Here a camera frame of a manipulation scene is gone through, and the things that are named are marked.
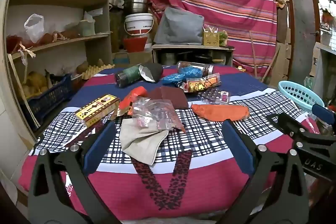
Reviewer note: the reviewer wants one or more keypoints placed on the red striped curtain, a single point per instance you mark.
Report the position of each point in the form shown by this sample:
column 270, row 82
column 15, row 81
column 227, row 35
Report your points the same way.
column 218, row 3

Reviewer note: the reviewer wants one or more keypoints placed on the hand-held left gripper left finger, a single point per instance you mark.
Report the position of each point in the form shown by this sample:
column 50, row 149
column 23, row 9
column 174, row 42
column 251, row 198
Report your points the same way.
column 99, row 146

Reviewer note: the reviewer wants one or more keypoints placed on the beige cloth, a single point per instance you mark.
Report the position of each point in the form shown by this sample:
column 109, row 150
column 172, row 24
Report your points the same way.
column 140, row 141

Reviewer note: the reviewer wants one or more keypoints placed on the cardboard egg tray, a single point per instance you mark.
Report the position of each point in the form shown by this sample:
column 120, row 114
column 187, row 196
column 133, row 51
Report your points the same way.
column 97, row 70

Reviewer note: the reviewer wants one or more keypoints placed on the metal pot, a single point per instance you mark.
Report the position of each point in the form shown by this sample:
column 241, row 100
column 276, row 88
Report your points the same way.
column 135, row 3

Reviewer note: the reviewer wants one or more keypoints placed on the brown door frame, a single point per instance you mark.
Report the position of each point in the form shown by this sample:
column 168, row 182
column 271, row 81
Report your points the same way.
column 290, row 24

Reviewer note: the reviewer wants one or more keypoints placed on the orange pouch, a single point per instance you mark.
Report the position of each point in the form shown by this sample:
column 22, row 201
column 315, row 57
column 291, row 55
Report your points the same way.
column 220, row 111

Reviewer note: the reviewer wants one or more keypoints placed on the clear printed plastic bag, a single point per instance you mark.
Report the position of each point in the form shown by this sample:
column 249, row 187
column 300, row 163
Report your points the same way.
column 157, row 116

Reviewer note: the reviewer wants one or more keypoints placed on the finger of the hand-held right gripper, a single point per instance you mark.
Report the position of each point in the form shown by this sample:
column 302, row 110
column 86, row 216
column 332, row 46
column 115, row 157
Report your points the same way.
column 287, row 123
column 323, row 113

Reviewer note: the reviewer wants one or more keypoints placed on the green can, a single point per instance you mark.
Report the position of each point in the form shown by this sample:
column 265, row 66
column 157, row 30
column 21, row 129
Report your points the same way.
column 127, row 76

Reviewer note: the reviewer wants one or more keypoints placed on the white plastic bucket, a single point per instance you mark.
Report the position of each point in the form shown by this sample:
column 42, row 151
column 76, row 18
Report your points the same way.
column 138, row 24

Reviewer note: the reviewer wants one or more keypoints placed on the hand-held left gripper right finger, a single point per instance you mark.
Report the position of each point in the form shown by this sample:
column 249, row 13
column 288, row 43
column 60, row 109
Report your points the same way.
column 239, row 146

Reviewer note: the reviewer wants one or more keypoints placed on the low wooden cabinet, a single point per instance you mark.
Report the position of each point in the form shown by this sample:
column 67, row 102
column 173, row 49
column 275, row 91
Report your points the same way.
column 194, row 54

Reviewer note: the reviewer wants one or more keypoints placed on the dark grey foil pouch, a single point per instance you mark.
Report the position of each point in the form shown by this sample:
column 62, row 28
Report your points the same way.
column 152, row 72

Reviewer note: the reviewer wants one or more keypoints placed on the red plastic basin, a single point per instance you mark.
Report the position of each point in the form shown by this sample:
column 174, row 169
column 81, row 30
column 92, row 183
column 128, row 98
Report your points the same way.
column 135, row 44

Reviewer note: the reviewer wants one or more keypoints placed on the grey cushion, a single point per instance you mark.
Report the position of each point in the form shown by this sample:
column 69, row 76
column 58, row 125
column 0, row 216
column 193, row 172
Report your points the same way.
column 179, row 29

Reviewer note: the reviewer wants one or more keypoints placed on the clear jar with brown contents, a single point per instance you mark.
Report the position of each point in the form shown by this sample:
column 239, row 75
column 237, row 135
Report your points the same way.
column 195, row 67

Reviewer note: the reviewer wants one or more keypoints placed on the blue plastic crate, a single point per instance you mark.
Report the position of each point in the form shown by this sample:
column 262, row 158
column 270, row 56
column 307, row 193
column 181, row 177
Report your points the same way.
column 48, row 99

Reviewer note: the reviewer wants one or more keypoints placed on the yellow slotted holder box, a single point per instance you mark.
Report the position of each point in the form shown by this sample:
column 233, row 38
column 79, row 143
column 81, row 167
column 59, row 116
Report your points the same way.
column 210, row 39

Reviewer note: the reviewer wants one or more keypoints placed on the yellow red snack packet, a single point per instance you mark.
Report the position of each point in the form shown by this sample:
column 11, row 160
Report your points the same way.
column 200, row 84

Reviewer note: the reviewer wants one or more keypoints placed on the brown scouring pad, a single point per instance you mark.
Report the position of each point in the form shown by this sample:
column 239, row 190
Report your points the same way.
column 170, row 98

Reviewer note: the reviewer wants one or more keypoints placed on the clear blister pack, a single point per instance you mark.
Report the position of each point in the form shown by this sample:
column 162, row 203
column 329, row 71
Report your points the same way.
column 211, row 96

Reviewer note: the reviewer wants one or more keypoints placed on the white plastic bag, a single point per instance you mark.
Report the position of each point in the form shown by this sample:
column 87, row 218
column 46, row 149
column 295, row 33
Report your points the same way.
column 34, row 27

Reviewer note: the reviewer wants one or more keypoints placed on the light blue plastic basket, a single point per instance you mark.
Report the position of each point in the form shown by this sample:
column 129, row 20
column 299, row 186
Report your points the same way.
column 299, row 95

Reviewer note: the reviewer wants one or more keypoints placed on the wooden shelf unit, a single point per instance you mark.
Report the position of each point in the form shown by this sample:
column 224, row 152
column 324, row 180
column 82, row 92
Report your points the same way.
column 57, row 19

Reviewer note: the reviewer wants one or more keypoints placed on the yellow printed carton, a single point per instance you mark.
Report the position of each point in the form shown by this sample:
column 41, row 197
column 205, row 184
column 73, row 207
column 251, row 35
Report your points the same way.
column 95, row 110

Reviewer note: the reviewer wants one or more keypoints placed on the red orange wrapper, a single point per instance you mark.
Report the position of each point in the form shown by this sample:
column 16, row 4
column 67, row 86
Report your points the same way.
column 132, row 99

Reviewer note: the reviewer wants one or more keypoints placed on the blue plastic bag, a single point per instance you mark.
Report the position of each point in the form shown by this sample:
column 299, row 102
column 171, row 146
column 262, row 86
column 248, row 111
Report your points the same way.
column 179, row 75

